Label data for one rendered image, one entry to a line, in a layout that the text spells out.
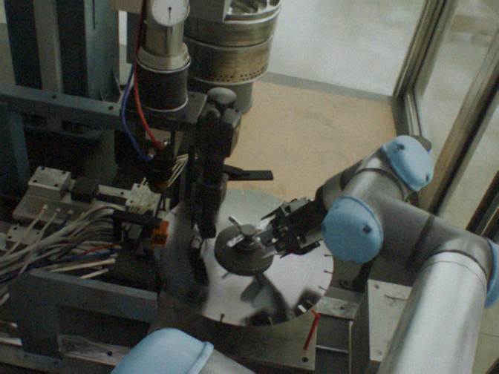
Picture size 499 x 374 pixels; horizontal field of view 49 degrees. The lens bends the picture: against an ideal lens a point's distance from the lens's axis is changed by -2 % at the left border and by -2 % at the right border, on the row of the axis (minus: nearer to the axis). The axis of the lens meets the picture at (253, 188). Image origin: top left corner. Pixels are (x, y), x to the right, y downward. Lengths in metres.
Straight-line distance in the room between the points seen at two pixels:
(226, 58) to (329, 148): 0.40
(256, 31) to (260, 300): 0.78
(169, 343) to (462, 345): 0.26
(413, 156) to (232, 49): 0.85
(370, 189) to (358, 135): 1.05
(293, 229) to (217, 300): 0.20
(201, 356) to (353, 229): 0.32
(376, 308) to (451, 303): 0.52
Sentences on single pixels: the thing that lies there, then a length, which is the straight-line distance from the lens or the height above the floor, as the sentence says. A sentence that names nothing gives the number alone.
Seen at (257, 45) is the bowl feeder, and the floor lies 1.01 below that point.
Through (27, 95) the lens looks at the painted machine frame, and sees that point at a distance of 1.22.
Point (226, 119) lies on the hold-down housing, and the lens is 0.80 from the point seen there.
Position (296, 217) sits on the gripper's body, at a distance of 0.86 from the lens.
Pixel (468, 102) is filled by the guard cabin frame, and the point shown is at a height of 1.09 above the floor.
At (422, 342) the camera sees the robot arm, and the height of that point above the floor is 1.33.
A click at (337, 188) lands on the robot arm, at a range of 0.79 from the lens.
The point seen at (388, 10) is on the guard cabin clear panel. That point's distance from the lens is 1.92.
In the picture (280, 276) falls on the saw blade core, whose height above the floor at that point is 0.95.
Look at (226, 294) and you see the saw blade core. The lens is 0.96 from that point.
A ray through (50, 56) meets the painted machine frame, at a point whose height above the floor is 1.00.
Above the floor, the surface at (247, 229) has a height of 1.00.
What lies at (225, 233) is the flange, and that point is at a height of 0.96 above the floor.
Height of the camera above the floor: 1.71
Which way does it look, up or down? 41 degrees down
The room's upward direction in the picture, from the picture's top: 11 degrees clockwise
